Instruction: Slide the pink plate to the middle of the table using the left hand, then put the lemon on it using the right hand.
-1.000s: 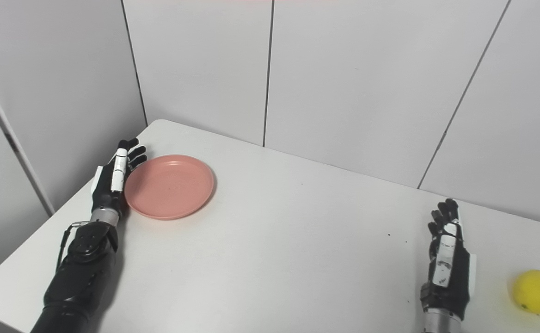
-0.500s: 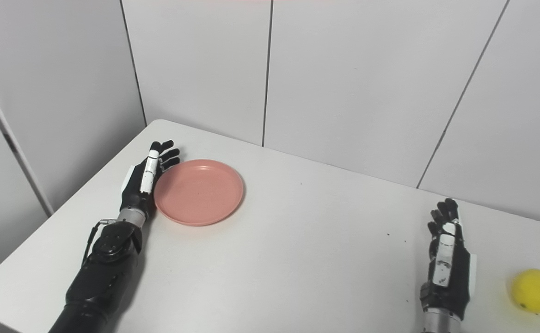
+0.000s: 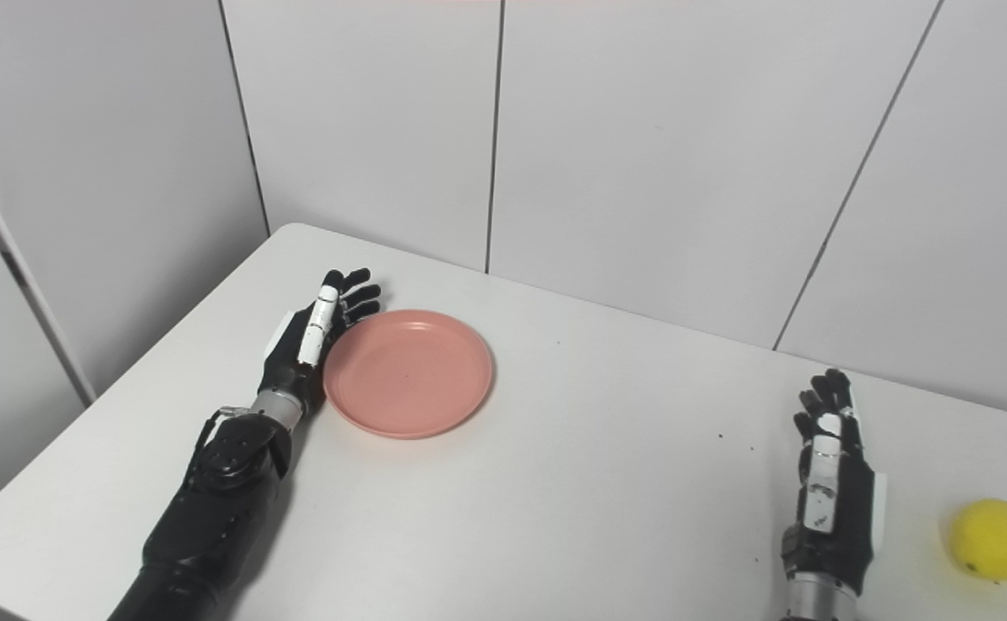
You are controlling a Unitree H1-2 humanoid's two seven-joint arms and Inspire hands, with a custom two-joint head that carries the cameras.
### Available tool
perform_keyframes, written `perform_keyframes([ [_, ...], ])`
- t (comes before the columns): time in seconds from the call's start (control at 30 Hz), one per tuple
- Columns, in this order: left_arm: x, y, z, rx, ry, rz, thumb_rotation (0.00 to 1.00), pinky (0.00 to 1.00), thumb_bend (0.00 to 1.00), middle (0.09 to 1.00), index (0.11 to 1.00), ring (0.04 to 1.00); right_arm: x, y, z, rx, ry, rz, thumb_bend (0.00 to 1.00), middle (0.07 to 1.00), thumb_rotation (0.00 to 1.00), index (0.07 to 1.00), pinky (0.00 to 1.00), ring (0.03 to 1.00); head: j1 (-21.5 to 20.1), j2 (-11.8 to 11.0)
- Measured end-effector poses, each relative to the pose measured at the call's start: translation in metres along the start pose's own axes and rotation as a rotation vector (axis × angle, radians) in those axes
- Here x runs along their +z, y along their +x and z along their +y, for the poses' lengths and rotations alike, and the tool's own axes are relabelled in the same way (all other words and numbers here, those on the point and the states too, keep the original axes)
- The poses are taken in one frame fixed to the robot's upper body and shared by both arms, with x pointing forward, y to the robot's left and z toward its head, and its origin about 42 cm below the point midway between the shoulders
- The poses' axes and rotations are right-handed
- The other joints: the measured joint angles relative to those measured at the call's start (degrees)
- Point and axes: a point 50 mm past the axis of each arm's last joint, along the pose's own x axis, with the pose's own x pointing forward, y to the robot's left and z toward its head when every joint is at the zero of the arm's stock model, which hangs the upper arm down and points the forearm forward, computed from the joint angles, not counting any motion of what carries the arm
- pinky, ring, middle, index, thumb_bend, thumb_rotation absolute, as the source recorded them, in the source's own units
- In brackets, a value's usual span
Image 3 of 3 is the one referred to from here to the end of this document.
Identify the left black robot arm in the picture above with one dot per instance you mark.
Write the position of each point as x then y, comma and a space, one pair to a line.
210, 509

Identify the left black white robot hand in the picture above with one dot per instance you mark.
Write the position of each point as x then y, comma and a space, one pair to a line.
292, 354

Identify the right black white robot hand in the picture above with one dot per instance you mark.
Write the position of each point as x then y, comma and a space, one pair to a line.
848, 517

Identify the pink round plate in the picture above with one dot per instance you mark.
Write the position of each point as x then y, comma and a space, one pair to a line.
409, 375

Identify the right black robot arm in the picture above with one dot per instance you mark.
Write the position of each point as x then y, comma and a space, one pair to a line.
818, 599

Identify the yellow lemon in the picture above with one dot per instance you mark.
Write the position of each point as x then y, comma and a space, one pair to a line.
995, 539

